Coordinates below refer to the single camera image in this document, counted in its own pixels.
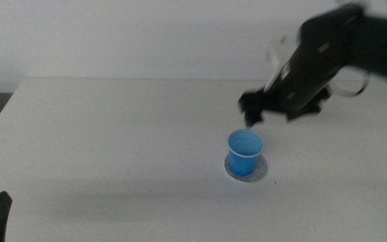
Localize blue plastic cup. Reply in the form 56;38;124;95
227;128;266;177

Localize round grey cup mat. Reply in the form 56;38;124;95
224;153;269;184

